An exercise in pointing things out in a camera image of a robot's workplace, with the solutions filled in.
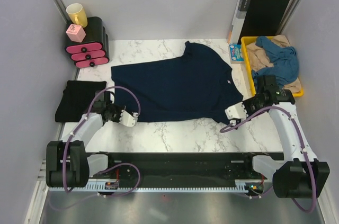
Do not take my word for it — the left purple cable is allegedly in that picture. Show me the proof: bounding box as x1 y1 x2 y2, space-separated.
47 86 142 211

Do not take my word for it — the black pink drawer unit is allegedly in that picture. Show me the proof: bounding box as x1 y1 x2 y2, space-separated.
64 16 110 68

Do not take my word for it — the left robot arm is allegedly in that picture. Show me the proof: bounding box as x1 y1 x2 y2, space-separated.
46 91 122 192

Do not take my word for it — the folded black t shirt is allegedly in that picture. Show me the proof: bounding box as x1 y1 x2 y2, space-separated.
55 80 107 123

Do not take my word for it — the beige t shirt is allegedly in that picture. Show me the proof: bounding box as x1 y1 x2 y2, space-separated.
246 35 302 95

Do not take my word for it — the pink cube box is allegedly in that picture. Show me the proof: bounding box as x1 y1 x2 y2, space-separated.
66 24 86 42

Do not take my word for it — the right cable duct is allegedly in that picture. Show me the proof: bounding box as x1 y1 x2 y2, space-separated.
235 180 272 194

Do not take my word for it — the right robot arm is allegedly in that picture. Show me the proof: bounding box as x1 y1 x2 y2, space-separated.
242 75 330 199

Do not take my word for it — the left cable duct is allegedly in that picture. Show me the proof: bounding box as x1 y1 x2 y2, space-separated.
49 179 120 192

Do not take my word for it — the yellow mug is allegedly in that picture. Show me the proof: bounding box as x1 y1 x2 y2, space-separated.
66 3 88 28

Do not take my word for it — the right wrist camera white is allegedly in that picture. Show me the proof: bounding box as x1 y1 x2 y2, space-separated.
225 102 248 127

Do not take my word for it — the navy blue t shirt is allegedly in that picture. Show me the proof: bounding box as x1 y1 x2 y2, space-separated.
111 41 243 124

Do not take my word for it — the blue small book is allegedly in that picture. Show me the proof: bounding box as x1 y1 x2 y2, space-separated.
229 44 244 64

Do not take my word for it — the black orange folder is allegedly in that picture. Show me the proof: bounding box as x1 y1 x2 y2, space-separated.
227 0 290 44

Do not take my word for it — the cable duct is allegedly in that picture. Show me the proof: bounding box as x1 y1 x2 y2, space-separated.
49 179 120 192
235 180 272 194

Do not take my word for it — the yellow plastic bin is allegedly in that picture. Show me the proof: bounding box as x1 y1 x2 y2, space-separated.
241 35 304 97

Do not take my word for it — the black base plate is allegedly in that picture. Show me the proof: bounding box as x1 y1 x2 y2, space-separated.
86 151 275 189

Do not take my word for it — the aluminium rail frame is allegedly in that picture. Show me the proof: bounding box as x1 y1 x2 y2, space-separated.
23 96 327 224

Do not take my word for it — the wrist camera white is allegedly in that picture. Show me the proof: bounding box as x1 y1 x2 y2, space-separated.
119 110 139 127
225 102 248 127

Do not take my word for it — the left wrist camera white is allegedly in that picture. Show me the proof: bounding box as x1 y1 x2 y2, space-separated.
119 110 139 127

